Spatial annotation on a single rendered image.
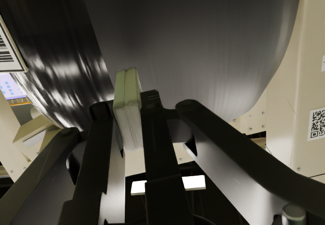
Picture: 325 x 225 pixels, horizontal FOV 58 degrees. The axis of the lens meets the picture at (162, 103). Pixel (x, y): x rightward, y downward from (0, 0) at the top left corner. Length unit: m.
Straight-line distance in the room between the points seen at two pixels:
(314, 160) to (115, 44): 0.55
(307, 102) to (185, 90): 0.35
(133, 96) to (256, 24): 0.14
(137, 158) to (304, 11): 0.61
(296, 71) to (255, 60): 0.28
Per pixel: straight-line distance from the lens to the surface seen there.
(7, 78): 4.46
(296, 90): 0.57
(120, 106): 0.16
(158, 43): 0.24
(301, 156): 0.67
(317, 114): 0.62
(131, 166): 0.92
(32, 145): 1.07
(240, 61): 0.28
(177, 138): 0.15
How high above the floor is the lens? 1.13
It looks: 32 degrees up
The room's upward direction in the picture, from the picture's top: 168 degrees clockwise
